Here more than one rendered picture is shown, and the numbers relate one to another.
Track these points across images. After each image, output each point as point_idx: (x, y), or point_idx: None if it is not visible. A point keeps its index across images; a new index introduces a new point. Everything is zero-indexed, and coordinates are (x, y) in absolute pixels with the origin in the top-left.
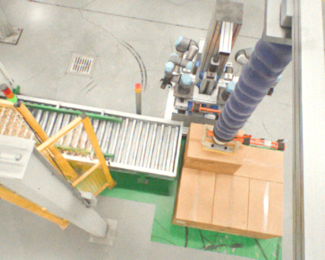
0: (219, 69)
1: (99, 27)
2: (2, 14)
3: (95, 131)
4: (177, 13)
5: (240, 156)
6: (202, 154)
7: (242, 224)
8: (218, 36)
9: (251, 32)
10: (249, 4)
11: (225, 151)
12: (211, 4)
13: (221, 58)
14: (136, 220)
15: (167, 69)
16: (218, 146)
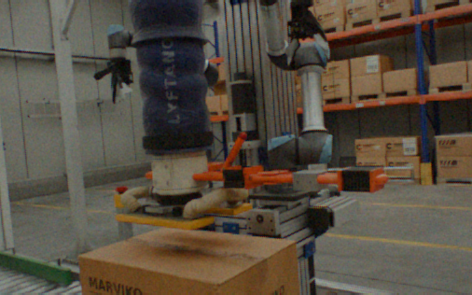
0: (263, 123)
1: None
2: (83, 220)
3: (10, 288)
4: (335, 262)
5: (232, 270)
6: (119, 256)
7: None
8: (234, 18)
9: None
10: None
11: (171, 219)
12: (406, 259)
13: (256, 81)
14: None
15: (107, 29)
16: (158, 205)
